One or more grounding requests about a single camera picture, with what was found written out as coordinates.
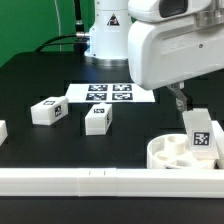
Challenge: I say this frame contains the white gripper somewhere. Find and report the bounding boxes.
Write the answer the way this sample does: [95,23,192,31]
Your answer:
[128,0,224,112]

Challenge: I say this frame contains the white round stool seat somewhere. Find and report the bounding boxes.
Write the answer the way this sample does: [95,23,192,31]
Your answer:
[147,134,217,169]

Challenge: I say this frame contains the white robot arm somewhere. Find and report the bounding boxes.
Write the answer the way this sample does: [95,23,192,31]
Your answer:
[85,0,224,109]

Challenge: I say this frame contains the white marker sheet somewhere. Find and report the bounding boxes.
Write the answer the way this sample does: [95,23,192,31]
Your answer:
[66,83,155,103]

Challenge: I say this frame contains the white front fence bar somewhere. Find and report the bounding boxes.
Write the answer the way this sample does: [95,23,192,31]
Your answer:
[0,168,224,198]

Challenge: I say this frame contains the white left fence bar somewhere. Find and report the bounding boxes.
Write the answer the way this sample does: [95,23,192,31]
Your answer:
[0,120,8,146]

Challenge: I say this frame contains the black cable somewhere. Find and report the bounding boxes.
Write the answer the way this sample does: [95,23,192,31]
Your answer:
[34,31,91,54]

